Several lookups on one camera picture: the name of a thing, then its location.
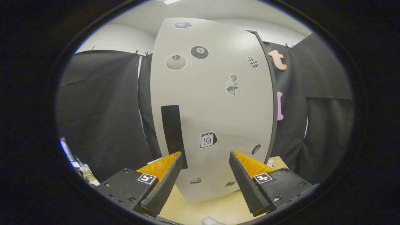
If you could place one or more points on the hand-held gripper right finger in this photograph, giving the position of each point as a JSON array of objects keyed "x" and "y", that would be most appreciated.
[{"x": 247, "y": 187}]

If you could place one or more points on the blue printed sign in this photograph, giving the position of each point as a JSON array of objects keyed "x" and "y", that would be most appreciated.
[{"x": 66, "y": 151}]

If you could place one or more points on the grey shoe cabinet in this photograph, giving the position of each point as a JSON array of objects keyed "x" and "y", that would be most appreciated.
[{"x": 275, "y": 103}]

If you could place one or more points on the long ceiling light panel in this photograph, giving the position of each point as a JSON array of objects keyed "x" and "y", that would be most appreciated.
[{"x": 172, "y": 1}]

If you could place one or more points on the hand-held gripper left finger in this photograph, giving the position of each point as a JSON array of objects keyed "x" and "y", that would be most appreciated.
[{"x": 164, "y": 187}]

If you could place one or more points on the green and pink plush toy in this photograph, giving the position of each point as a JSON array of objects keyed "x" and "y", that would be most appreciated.
[{"x": 270, "y": 163}]

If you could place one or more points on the light grey shoe cabinet door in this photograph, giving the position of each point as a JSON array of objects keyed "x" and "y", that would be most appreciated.
[{"x": 212, "y": 109}]

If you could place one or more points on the black backdrop cloth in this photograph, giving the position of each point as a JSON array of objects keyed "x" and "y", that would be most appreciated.
[{"x": 100, "y": 109}]

